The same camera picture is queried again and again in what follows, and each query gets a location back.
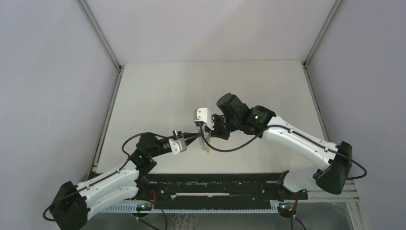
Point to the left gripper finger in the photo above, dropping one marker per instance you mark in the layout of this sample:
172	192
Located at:
189	135
192	142

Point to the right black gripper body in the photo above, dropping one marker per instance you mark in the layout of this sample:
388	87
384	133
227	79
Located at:
223	127

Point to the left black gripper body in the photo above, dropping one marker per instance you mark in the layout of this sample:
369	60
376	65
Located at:
178	135

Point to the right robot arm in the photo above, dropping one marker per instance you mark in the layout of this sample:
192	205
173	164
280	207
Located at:
331	162

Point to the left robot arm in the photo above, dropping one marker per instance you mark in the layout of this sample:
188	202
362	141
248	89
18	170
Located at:
75	204

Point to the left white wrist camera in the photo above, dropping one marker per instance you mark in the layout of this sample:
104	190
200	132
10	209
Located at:
177	145

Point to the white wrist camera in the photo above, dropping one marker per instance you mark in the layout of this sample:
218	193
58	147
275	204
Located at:
203	115
177	145

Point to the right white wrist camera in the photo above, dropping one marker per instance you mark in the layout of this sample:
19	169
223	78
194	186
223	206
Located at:
203	115

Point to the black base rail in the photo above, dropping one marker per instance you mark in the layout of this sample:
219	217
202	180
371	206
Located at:
217	192

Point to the left aluminium frame post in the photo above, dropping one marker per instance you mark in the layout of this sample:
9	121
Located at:
95	26

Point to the aluminium frame post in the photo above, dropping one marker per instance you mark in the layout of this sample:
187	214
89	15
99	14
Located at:
95	26
334	11

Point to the right aluminium frame post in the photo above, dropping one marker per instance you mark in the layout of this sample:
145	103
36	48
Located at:
334	11

